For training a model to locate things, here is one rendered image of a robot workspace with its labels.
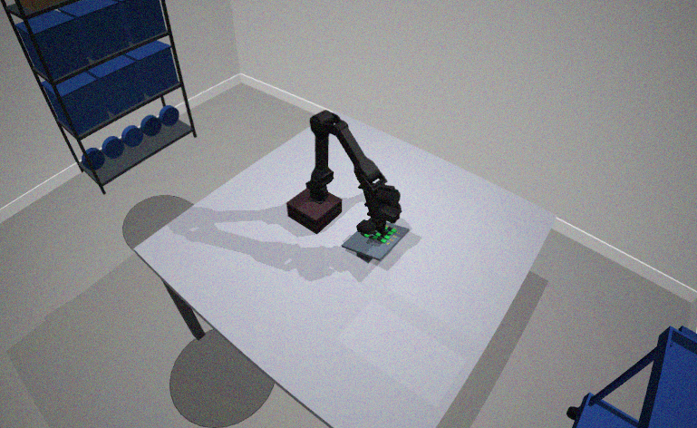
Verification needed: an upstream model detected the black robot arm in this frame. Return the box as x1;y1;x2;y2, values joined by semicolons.
305;110;402;224

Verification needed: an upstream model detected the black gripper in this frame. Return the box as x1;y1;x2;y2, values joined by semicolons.
356;202;387;235

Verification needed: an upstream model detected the grey switch panel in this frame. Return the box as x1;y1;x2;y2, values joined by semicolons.
342;222;410;263

